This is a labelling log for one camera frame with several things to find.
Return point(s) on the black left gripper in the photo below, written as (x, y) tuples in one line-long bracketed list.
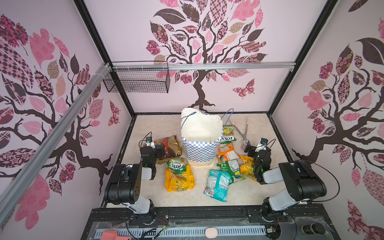
[(158, 151)]

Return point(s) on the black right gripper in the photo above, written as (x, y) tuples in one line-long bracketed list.
[(252, 148)]

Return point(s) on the yellow snack bag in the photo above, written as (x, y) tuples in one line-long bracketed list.
[(247, 168)]

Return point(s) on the green snack bag white label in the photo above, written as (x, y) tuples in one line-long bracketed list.
[(233, 169)]

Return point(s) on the green yellow fox candy bag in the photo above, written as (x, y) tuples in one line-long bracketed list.
[(228, 135)]

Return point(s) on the yellow mango gummy bag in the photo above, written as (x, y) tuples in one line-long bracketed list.
[(179, 182)]

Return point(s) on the blue checkered paper bag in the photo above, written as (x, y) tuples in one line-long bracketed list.
[(201, 136)]

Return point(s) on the teal snack bag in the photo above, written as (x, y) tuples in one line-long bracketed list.
[(218, 185)]

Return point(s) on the orange snack bag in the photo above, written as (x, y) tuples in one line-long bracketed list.
[(227, 153)]

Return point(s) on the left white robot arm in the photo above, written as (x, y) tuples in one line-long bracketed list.
[(124, 184)]

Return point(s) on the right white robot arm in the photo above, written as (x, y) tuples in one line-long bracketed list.
[(301, 182)]

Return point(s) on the beige oval sticker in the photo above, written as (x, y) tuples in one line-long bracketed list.
[(211, 233)]

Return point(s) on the red object bottom edge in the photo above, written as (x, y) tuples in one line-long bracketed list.
[(113, 235)]

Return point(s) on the black round knob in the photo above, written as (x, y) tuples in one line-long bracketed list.
[(313, 229)]

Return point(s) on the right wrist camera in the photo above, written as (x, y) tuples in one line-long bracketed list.
[(262, 143)]

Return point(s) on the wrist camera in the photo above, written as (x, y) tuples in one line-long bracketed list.
[(150, 142), (262, 143)]

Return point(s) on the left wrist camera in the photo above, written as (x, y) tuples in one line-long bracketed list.
[(150, 142)]

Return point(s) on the black wire basket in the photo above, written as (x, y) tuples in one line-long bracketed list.
[(138, 77)]

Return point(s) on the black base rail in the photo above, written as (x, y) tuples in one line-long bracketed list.
[(285, 225)]

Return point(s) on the white vented cable duct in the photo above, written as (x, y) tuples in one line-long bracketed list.
[(176, 232)]

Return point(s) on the aluminium rail back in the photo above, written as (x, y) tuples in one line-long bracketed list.
[(190, 67)]

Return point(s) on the aluminium rail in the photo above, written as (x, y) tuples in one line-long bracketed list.
[(24, 179), (190, 67)]

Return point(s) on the aluminium rail left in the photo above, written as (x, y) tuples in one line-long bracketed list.
[(24, 179)]

